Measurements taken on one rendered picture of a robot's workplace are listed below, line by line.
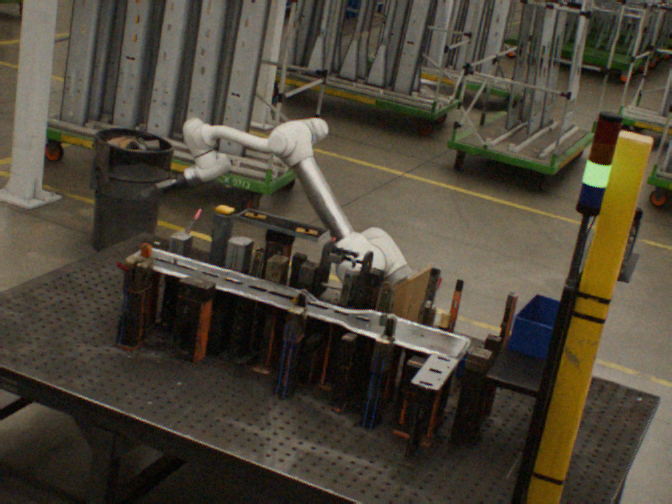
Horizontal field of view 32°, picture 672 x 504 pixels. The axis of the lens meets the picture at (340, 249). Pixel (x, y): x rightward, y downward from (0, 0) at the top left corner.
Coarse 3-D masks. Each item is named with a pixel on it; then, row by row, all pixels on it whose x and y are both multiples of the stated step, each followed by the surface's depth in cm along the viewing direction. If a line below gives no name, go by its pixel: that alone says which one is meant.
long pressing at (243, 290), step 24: (168, 264) 465; (192, 264) 469; (216, 288) 453; (240, 288) 454; (264, 288) 458; (288, 288) 462; (312, 312) 443; (360, 312) 451; (408, 336) 437; (432, 336) 441; (456, 336) 444
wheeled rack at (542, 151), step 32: (480, 0) 1019; (512, 0) 1010; (544, 0) 1064; (576, 0) 1094; (576, 64) 1004; (608, 64) 1172; (480, 128) 1126; (512, 128) 1146; (544, 128) 1158; (576, 128) 1183; (512, 160) 1043; (544, 160) 1047
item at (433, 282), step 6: (432, 270) 445; (438, 270) 447; (432, 276) 449; (438, 276) 447; (432, 282) 449; (438, 282) 449; (432, 288) 449; (426, 294) 449; (432, 294) 450; (426, 300) 451; (432, 300) 449
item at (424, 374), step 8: (432, 360) 420; (440, 360) 421; (456, 360) 424; (424, 368) 413; (432, 368) 414; (440, 368) 415; (448, 368) 416; (416, 376) 405; (424, 376) 406; (432, 376) 407; (440, 376) 409; (448, 376) 411; (424, 384) 400; (440, 384) 402
